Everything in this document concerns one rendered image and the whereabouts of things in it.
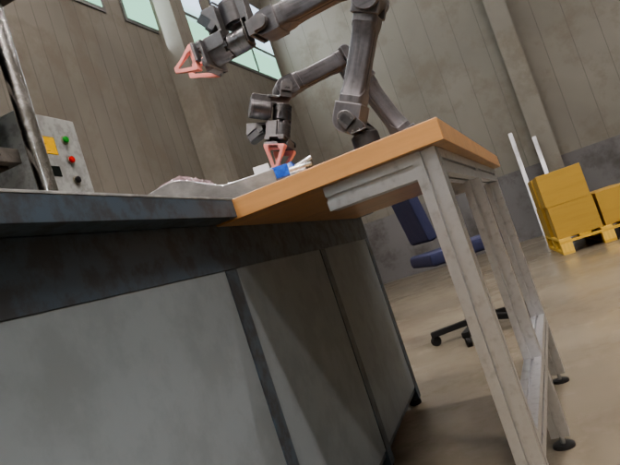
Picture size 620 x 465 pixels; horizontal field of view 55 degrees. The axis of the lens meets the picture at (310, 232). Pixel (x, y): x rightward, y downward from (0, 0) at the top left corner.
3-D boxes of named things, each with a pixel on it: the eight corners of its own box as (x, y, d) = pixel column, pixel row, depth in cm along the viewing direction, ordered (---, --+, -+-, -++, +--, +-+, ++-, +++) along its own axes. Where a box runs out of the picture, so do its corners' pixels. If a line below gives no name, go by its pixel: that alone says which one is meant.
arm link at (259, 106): (252, 112, 173) (254, 73, 175) (247, 122, 181) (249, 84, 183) (291, 117, 175) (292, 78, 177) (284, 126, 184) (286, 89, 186)
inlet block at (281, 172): (315, 175, 139) (308, 153, 140) (315, 172, 134) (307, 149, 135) (262, 193, 139) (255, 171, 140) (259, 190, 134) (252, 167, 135)
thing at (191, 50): (165, 56, 146) (196, 39, 143) (182, 62, 153) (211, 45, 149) (174, 82, 146) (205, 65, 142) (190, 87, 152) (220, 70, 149)
